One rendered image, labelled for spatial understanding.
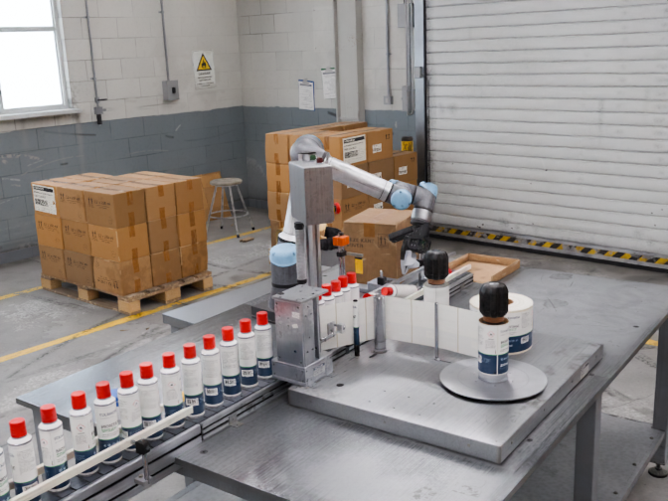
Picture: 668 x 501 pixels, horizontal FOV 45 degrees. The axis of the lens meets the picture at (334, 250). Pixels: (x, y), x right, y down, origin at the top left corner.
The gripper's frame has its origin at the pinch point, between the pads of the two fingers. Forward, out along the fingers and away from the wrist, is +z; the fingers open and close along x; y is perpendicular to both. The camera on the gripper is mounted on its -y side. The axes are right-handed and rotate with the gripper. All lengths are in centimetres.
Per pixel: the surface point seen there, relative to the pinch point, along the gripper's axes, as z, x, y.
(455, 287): -3.4, 35.2, 6.0
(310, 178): -12, -66, -3
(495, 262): -26, 78, 2
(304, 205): -4, -63, -4
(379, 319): 25, -42, 20
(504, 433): 50, -63, 77
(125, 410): 69, -118, 2
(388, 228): -20.0, 14.9, -20.4
